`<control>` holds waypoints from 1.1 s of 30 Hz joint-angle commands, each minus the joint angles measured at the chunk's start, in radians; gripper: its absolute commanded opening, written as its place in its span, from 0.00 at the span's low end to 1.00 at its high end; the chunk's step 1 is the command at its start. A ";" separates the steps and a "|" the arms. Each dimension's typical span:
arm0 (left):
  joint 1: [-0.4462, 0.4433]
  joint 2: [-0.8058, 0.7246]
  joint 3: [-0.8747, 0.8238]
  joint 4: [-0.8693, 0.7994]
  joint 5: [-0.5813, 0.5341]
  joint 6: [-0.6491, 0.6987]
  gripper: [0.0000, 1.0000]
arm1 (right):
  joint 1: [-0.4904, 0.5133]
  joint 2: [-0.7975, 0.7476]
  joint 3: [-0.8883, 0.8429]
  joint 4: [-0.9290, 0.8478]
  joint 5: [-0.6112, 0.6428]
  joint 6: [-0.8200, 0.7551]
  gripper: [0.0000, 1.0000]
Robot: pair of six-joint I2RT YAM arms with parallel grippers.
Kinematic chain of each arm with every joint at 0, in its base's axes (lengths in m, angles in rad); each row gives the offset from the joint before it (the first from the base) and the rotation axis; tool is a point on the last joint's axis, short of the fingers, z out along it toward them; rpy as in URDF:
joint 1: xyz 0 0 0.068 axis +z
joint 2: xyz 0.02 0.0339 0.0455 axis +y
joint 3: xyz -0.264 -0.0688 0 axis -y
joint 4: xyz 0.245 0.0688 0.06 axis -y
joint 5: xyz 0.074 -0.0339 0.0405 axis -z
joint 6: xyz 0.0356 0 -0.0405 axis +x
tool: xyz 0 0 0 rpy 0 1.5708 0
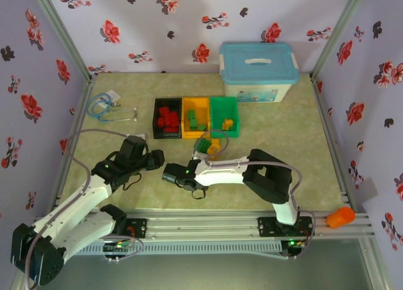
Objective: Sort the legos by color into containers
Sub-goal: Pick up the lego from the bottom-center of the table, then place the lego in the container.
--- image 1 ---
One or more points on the red lego brick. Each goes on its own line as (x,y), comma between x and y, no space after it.
(163,110)
(170,130)
(172,118)
(161,122)

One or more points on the aluminium side rail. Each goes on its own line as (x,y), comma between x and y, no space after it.
(83,110)
(329,129)

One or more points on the aluminium frame leg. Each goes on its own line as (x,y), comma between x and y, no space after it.
(376,271)

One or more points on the blue stethoscope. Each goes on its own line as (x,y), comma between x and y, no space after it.
(124,119)

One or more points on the green plastic bin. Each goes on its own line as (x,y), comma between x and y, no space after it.
(223,108)

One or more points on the aluminium corner post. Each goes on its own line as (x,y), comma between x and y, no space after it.
(60,28)
(340,28)

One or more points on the orange plastic cup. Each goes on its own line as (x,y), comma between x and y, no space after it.
(341,217)

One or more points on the large green lego brick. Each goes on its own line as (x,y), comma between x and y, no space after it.
(203,145)

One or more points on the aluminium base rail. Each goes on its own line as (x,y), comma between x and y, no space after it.
(201,227)

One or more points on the white storage box blue lid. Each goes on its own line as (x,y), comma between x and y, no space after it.
(258,75)

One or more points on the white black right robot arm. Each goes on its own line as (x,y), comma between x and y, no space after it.
(220,176)

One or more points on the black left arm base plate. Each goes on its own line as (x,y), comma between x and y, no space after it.
(140,227)

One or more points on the yellow lego brick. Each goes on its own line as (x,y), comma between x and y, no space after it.
(227,123)

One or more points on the small green lego brick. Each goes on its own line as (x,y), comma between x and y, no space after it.
(191,114)
(203,126)
(193,124)

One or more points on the white plastic card packet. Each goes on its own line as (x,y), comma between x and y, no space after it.
(113,95)

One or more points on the black plastic bin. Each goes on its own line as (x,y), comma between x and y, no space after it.
(167,136)

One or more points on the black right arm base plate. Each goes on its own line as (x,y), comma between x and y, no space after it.
(266,227)

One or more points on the yellow plastic bin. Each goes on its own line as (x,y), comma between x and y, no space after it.
(189,135)

